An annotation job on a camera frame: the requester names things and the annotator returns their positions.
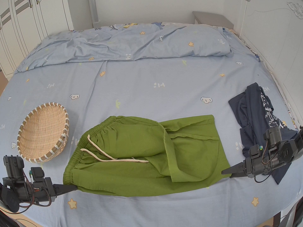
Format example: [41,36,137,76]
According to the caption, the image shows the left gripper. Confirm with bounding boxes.
[30,177,57,202]

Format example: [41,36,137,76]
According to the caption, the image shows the bed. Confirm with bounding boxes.
[0,0,303,227]

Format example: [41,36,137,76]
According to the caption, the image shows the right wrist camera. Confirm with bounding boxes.
[249,144,264,161]

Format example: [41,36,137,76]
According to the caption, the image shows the pale blue quilt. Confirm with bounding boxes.
[14,22,234,75]

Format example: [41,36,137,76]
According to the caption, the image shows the grey vertical pipe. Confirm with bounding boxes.
[86,0,101,24]

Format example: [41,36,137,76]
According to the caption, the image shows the white wardrobe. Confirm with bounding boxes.
[0,0,74,76]

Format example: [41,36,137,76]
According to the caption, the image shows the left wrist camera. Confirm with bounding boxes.
[31,167,45,183]

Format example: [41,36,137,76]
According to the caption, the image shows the black cable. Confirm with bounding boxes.
[254,173,273,183]

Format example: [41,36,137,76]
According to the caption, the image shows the dark blue garment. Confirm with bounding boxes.
[228,82,299,185]

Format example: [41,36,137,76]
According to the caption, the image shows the green shorts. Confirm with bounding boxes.
[63,114,231,196]

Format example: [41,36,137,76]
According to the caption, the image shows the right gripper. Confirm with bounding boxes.
[221,156,273,178]

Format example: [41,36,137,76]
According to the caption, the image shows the grey bedside table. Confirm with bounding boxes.
[192,11,235,30]

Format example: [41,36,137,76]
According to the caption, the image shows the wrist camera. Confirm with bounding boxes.
[249,144,264,161]
[31,167,45,183]

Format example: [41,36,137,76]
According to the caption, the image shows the round woven basket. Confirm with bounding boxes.
[17,102,69,163]

